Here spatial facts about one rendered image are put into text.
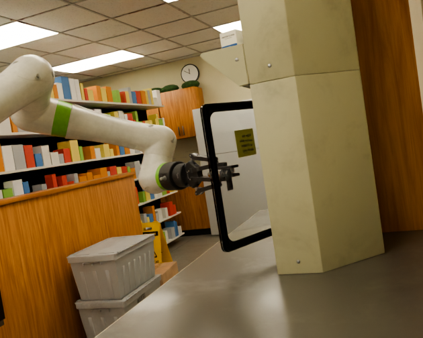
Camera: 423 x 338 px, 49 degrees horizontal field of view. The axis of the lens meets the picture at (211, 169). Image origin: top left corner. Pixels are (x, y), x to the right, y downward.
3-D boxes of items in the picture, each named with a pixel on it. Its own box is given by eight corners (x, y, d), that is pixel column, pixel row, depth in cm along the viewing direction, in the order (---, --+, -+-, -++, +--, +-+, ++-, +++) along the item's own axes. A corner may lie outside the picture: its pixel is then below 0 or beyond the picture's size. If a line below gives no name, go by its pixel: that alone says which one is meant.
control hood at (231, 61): (276, 92, 141) (272, 59, 141) (249, 84, 111) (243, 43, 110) (241, 98, 145) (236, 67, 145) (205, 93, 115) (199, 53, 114)
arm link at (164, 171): (180, 159, 154) (184, 187, 154) (152, 165, 146) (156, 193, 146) (192, 158, 149) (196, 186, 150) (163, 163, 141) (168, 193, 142)
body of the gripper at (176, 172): (174, 190, 144) (193, 189, 137) (169, 163, 143) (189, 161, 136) (191, 186, 149) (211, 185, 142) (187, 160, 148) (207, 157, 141)
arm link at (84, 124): (65, 141, 154) (66, 133, 144) (72, 109, 157) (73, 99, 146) (169, 163, 165) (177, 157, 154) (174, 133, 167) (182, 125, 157)
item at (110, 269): (162, 273, 366) (156, 233, 364) (123, 301, 310) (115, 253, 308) (117, 275, 381) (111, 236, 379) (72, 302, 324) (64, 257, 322)
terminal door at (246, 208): (293, 227, 142) (274, 98, 140) (223, 254, 122) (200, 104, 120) (291, 227, 143) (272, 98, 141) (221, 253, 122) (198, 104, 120)
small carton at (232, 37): (248, 53, 124) (244, 31, 124) (238, 51, 120) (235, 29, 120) (232, 58, 127) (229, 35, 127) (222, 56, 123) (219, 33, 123)
